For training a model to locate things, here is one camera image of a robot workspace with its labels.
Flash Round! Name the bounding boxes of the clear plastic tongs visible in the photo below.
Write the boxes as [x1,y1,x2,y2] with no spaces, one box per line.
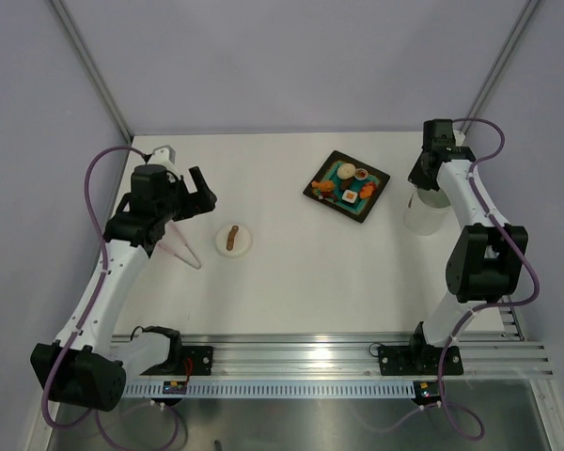
[157,222,202,271]

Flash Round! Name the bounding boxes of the dark square teal plate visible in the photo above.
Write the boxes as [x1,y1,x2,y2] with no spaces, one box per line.
[303,150,391,224]

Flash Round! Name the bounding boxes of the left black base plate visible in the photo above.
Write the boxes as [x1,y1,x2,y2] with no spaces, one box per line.
[141,345,213,377]

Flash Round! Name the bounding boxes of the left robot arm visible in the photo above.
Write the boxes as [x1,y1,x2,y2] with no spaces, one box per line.
[30,163,217,412]

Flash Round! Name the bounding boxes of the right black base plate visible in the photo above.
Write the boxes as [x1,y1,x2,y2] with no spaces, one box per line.
[376,345,464,377]

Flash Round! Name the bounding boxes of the white round bun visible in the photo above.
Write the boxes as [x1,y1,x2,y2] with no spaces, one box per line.
[337,163,356,180]

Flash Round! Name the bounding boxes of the white slotted cable duct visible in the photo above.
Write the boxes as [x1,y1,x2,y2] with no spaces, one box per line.
[122,381,415,399]

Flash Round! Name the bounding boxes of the orange carrot piece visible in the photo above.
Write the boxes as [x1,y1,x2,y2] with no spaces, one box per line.
[359,183,376,199]

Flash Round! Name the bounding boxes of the left aluminium frame post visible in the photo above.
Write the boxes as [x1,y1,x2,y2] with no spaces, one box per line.
[45,0,133,144]

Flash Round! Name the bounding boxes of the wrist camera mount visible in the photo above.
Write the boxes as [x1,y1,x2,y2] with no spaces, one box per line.
[453,130,466,147]
[150,145,176,165]

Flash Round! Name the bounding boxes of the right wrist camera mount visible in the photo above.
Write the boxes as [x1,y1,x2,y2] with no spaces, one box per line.
[453,130,466,147]

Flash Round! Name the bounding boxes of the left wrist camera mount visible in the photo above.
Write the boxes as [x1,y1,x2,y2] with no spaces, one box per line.
[150,145,176,165]

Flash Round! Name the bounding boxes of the sushi roll piece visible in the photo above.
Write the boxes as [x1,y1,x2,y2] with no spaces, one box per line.
[341,190,359,205]

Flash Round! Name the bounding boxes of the small sauce dish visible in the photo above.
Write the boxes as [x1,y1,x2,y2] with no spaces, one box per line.
[354,168,368,181]

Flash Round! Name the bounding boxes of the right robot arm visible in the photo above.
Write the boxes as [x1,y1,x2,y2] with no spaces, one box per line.
[407,119,528,373]

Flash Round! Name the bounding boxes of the aluminium rail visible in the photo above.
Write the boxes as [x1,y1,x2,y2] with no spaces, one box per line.
[107,332,555,381]

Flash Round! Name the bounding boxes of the right aluminium frame post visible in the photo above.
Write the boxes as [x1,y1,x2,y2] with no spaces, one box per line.
[462,0,544,118]

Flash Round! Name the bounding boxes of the white cylindrical container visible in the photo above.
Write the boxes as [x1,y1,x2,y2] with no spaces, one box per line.
[403,188,451,236]

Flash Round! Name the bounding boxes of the brown handle on lid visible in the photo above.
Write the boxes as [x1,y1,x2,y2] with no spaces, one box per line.
[226,225,240,252]

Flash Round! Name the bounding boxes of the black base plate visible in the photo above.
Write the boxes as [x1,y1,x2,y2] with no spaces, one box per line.
[141,345,213,377]
[376,345,464,377]

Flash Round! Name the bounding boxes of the orange fried shrimp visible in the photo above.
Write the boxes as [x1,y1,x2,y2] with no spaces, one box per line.
[311,180,336,195]

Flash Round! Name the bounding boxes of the aluminium frame post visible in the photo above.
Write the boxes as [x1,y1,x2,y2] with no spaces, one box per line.
[45,0,133,144]
[462,0,544,118]

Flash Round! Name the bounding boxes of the white round lid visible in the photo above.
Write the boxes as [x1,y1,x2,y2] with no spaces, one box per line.
[214,224,253,258]

